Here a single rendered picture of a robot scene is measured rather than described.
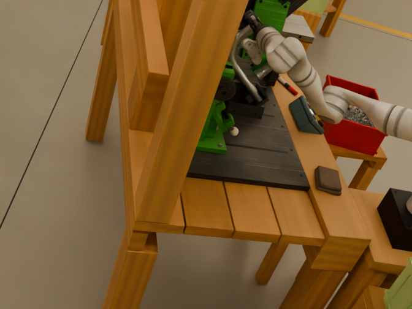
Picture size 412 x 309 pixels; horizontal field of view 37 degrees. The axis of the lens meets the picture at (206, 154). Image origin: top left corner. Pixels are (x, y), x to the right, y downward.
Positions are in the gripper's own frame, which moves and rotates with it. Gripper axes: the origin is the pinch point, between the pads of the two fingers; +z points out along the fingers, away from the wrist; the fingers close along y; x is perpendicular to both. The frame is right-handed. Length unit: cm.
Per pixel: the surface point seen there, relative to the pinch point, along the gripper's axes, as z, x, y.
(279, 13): 3.0, -9.8, -1.7
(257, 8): 3.0, -4.2, 3.6
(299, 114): 0.6, 1.1, -36.6
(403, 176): 112, -49, -178
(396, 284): -64, 8, -62
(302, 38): 15.2, -14.7, -19.3
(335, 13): 271, -95, -132
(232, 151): -20.2, 27.3, -22.5
